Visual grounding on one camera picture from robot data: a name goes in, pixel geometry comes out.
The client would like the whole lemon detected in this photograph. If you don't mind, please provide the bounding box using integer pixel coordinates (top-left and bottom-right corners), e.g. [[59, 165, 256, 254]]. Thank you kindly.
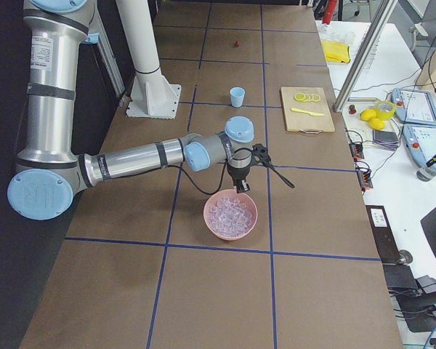
[[368, 117, 385, 131], [360, 109, 376, 121]]

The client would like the yellow tape roll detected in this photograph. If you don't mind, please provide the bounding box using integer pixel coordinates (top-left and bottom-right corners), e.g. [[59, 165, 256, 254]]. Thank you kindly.
[[374, 100, 396, 121]]

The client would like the purple grey cloth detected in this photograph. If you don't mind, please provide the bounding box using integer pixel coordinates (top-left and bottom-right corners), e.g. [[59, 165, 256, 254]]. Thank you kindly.
[[373, 129, 400, 151]]

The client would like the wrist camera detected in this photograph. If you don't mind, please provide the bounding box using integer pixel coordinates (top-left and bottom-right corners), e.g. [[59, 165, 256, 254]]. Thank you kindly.
[[251, 143, 272, 168]]

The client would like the yellow plastic knife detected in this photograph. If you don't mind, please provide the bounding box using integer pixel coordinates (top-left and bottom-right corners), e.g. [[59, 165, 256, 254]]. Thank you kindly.
[[290, 108, 325, 117]]

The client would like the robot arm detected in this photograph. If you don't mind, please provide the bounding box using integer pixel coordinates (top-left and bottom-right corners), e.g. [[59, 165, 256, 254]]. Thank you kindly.
[[7, 1, 254, 220]]

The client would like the aluminium frame post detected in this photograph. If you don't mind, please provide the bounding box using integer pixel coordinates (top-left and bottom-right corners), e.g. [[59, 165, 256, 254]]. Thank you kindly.
[[333, 0, 398, 112]]

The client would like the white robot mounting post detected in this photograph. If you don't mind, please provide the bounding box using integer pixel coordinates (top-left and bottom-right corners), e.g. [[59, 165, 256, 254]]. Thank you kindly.
[[116, 0, 182, 119]]

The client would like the red fire extinguisher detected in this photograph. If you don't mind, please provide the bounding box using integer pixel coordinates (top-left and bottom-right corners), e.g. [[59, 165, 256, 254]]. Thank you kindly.
[[322, 0, 338, 25]]

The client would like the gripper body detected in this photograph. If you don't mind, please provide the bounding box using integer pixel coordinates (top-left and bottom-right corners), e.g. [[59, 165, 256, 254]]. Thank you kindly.
[[227, 148, 252, 182]]

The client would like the yellow cloth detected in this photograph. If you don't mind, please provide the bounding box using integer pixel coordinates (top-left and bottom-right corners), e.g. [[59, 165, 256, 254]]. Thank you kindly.
[[321, 40, 351, 63]]

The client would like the teach pendant far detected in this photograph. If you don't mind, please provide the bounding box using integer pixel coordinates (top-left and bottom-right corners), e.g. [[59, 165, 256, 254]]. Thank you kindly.
[[391, 88, 436, 126]]

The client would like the light blue paper cup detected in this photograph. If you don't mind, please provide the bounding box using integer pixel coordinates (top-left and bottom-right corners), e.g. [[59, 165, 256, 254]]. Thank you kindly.
[[230, 87, 246, 108]]

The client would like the bamboo cutting board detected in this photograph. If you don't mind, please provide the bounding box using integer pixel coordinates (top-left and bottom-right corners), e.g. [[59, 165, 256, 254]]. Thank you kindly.
[[280, 87, 335, 135]]

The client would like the lemon slice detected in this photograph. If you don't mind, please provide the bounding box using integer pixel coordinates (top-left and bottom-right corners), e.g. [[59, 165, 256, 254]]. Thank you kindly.
[[294, 93, 307, 102]]

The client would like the teach pendant near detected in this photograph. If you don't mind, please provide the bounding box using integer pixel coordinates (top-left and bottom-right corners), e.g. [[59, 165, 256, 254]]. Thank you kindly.
[[403, 124, 436, 167]]

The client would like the clear ice cubes pile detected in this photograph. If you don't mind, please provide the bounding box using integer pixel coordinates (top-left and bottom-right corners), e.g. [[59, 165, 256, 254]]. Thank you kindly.
[[206, 197, 254, 238]]

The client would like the pink bowl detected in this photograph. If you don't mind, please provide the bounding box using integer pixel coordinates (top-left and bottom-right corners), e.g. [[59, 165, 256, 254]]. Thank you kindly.
[[203, 189, 258, 241]]

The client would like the teach pendant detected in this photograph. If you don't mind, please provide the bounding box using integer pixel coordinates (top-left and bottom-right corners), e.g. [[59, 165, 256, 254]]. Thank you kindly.
[[403, 124, 436, 167], [391, 88, 436, 126]]

